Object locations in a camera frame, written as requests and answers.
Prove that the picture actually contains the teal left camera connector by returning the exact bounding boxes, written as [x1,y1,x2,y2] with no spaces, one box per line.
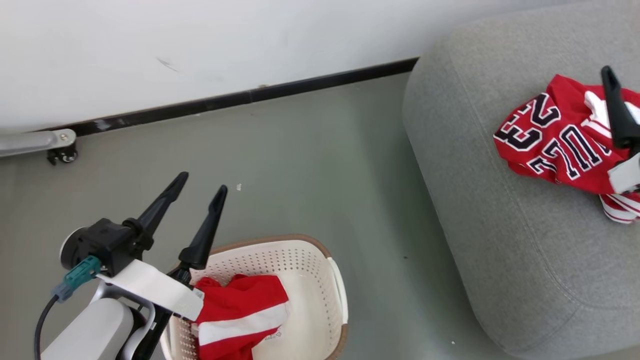
[52,255,103,303]

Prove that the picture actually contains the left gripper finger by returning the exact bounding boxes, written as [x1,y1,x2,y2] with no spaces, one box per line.
[172,184,229,286]
[122,171,190,251]

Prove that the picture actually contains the dark wall baseboard strip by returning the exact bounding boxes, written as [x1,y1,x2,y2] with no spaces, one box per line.
[37,57,420,138]

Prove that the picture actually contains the grey metal frame post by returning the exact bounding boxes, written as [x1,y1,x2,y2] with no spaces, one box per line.
[0,129,77,159]

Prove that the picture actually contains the red basketball jersey number 23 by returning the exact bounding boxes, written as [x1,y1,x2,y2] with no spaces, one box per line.
[493,74,640,224]

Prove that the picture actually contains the red shorts with white stripe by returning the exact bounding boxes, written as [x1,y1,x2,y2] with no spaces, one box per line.
[192,273,291,360]

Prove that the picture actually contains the white perforated laundry basket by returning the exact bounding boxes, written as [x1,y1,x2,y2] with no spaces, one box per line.
[160,234,349,360]

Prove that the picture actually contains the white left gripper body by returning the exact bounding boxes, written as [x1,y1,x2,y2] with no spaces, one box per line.
[96,258,206,322]

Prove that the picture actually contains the grey fabric sofa seat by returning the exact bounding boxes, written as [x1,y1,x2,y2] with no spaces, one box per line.
[402,0,640,357]

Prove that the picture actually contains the small black caster wheel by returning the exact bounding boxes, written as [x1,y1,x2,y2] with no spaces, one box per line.
[47,145,79,166]

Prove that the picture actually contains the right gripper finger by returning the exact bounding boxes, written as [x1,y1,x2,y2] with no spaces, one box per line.
[600,65,640,150]

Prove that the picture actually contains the thin black left camera cable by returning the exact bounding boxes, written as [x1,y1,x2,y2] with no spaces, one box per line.
[33,295,61,360]

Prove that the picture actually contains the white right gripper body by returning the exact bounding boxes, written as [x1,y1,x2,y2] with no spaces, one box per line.
[607,154,640,195]

